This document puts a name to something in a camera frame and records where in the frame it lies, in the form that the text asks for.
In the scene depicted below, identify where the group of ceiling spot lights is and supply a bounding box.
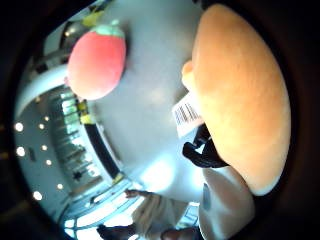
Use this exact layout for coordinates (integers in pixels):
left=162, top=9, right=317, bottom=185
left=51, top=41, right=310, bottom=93
left=13, top=114, right=65, bottom=203

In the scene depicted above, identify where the black yellow edge strip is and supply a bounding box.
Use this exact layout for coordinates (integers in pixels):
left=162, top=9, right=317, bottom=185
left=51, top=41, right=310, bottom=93
left=76, top=99, right=124, bottom=184

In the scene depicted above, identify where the yellow soft toy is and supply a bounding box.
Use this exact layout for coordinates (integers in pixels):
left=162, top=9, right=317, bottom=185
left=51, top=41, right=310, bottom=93
left=81, top=11, right=105, bottom=28

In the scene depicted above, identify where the white barcode tag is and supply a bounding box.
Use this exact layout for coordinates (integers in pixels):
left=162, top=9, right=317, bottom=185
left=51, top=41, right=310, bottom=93
left=171, top=92, right=205, bottom=139

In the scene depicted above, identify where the orange plush toy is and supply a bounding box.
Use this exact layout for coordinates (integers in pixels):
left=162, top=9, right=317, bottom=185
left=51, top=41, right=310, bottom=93
left=181, top=3, right=293, bottom=197

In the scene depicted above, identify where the white curved beam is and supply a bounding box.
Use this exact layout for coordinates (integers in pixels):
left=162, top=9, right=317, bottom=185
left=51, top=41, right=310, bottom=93
left=14, top=64, right=70, bottom=118

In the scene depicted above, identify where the the person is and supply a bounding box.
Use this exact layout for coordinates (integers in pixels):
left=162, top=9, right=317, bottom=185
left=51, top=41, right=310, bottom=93
left=131, top=165, right=257, bottom=240

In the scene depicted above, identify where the red strawberry plush toy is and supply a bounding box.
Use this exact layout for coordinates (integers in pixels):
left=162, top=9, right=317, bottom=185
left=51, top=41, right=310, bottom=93
left=65, top=19, right=128, bottom=101

